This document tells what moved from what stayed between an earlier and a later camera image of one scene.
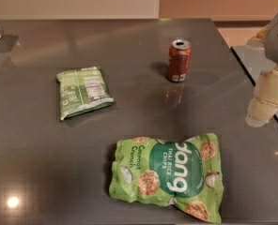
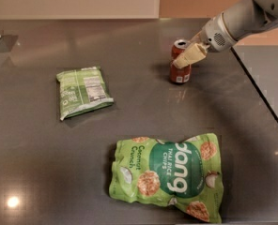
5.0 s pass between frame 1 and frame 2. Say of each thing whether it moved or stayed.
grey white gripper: moved
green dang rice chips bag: stayed
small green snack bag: stayed
